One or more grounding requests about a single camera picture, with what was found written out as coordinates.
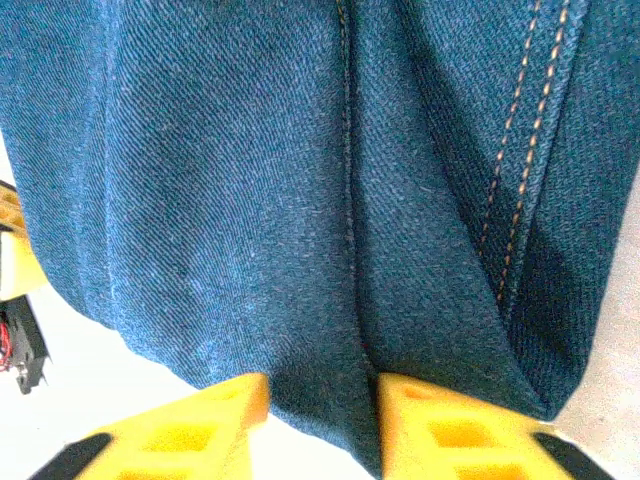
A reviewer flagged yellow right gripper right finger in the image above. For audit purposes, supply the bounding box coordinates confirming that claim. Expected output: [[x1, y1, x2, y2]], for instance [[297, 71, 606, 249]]
[[375, 372, 619, 480]]

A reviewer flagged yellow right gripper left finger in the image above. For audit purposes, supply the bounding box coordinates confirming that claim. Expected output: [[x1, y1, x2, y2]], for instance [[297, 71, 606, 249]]
[[29, 372, 272, 480]]

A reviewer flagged teal denim skirt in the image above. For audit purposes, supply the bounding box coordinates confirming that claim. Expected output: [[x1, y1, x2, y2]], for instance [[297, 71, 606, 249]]
[[0, 0, 640, 480]]

